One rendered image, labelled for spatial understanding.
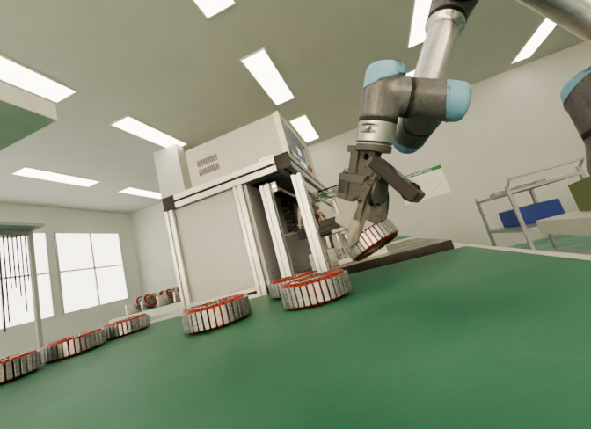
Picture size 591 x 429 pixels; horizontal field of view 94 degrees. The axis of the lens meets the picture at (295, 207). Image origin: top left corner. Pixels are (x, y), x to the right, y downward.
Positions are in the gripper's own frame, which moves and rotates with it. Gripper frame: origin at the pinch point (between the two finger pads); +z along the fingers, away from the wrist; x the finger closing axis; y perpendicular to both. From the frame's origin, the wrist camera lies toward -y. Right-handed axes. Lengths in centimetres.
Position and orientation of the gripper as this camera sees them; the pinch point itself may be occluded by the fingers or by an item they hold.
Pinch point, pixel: (368, 243)
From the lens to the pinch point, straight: 60.7
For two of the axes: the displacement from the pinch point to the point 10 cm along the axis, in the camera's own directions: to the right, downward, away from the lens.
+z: -1.1, 9.8, 1.6
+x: -6.5, 0.5, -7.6
